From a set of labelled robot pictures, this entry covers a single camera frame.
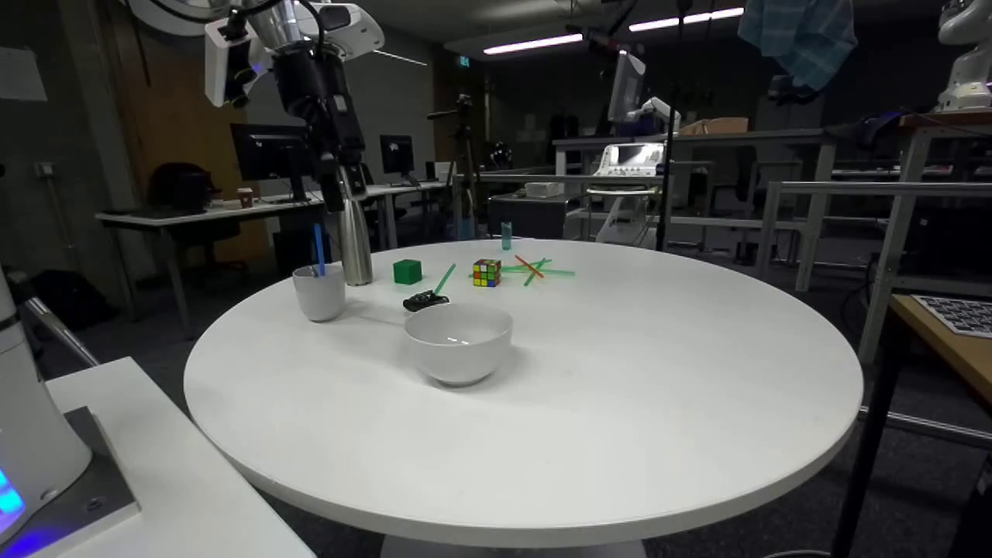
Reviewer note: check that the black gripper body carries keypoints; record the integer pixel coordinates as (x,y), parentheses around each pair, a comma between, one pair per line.
(312,86)

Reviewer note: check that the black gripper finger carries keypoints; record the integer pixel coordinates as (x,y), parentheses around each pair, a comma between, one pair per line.
(356,172)
(331,179)

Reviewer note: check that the silver metal flask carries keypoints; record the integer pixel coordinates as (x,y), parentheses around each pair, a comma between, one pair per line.
(355,241)

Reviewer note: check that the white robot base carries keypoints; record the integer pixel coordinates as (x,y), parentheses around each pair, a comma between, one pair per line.
(60,478)

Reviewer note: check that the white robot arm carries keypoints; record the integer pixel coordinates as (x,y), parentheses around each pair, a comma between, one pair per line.
(305,44)

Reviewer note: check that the green cube block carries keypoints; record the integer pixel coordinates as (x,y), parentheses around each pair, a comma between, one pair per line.
(407,269)

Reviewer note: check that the blue straw in cup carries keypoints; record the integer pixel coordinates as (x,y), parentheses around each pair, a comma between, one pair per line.
(317,249)

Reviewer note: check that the black computer monitor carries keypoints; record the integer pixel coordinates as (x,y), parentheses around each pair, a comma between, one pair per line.
(275,153)

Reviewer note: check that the white cup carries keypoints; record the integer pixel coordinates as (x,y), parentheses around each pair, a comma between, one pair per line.
(320,293)

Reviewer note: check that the green straw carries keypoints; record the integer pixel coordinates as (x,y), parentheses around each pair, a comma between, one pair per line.
(445,281)

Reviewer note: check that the small black rectangular object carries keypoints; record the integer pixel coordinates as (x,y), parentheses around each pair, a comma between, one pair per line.
(424,297)

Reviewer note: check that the black bag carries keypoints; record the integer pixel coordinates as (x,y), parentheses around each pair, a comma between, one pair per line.
(180,188)

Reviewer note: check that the multicolored puzzle cube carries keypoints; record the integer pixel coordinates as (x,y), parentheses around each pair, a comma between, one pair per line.
(485,273)

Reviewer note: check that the long white desk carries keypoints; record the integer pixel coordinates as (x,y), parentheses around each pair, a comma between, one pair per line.
(164,223)

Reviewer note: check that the white bowl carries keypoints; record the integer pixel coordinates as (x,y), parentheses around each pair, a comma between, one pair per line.
(456,342)

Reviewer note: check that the crossed green sticks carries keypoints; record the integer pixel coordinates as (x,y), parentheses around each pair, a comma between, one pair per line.
(545,265)

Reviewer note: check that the round white table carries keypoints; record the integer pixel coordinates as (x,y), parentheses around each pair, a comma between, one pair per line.
(647,395)

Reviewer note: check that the blue cloth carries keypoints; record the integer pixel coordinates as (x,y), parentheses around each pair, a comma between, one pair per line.
(804,38)

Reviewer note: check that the wooden side table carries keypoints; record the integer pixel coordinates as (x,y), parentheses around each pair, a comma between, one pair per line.
(908,319)

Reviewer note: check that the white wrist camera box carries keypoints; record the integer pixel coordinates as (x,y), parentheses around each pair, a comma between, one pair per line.
(232,63)

